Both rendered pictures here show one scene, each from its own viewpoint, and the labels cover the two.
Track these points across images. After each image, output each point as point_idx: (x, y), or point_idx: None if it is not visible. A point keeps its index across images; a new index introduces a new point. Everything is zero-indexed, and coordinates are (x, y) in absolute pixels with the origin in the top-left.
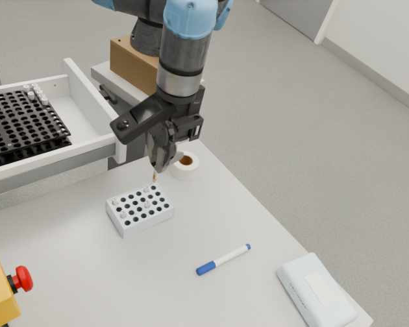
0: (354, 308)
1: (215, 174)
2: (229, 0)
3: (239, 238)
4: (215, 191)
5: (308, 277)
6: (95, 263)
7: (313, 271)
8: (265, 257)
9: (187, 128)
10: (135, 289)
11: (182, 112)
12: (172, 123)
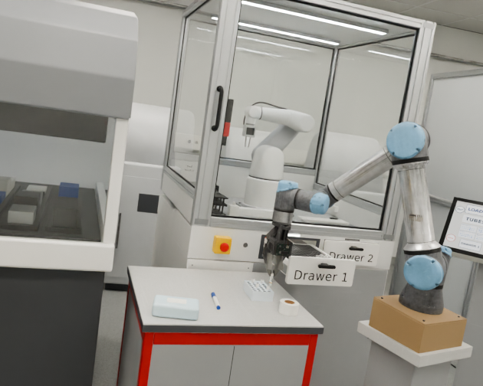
0: (157, 303)
1: (282, 320)
2: (412, 256)
3: (225, 310)
4: (266, 315)
5: (185, 300)
6: (233, 282)
7: (187, 302)
8: (208, 312)
9: (271, 242)
10: (215, 285)
11: (277, 236)
12: (271, 237)
